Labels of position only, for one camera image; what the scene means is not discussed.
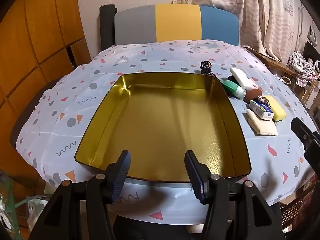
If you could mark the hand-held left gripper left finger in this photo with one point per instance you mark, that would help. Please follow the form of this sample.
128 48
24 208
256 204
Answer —
122 172

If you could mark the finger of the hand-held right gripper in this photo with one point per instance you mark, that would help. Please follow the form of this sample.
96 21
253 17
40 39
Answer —
303 131

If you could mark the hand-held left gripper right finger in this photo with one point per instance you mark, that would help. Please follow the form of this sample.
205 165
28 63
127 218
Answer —
196 177

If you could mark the yellow sponge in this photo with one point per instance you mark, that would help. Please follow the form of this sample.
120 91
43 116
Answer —
276 107

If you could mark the cream cloth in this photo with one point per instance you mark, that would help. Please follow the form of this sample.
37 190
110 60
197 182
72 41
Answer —
262 126

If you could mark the tissue pack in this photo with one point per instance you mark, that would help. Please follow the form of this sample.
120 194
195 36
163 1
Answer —
260 110

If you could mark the black white patterned scrunchie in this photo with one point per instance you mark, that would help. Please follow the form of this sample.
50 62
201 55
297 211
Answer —
263 100

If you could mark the gold tin box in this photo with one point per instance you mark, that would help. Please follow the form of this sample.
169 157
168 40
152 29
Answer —
162 130

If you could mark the brown round pad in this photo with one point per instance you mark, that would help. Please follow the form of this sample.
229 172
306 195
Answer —
252 95

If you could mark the white sponge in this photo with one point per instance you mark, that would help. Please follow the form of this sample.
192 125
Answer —
241 78

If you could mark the pile of clothes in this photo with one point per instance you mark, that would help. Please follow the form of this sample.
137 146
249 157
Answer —
300 67

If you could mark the white round device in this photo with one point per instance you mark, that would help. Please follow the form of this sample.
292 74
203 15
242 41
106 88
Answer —
317 66

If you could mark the wooden side table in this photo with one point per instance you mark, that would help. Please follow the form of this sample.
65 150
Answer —
272 61

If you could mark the black monitor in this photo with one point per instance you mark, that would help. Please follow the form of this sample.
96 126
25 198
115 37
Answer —
311 51

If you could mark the clear plastic bag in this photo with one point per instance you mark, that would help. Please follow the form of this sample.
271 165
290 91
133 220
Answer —
32 212

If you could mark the patterned white tablecloth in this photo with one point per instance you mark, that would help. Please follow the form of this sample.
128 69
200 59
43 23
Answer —
155 57

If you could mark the beige patterned curtain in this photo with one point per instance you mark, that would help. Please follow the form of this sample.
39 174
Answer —
262 17

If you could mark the black foam roller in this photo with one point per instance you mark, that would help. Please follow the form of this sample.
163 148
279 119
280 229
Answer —
107 27

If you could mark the grey yellow blue chair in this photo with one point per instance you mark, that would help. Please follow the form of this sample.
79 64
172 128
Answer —
177 22

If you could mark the wooden wardrobe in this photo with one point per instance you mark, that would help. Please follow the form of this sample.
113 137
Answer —
37 30

